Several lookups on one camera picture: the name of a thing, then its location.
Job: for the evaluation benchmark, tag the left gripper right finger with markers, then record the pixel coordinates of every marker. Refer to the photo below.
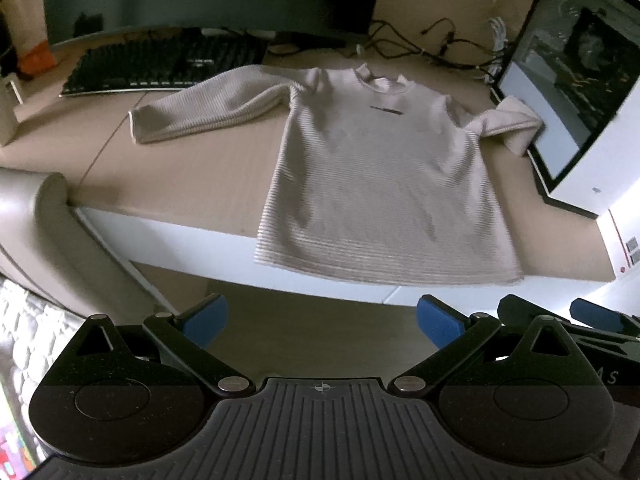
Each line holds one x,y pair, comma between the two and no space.
459,339

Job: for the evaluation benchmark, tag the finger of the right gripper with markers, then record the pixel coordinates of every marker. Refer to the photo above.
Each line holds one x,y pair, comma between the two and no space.
518,315
602,318

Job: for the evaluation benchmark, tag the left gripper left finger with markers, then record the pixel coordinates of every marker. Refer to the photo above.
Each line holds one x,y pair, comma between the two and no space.
183,339

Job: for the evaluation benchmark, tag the beige striped long-sleeve shirt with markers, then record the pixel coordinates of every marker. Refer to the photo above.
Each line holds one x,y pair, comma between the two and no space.
378,180

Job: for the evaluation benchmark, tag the grey chair armrest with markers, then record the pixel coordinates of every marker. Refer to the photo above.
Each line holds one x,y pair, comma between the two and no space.
49,251

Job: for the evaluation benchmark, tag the black mechanical keyboard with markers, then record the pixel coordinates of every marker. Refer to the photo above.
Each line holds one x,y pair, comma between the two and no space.
173,63

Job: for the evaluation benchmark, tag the small white box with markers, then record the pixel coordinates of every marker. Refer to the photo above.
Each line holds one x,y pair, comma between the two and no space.
10,97

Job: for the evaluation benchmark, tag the orange object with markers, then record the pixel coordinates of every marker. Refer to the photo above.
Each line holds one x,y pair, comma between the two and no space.
38,60

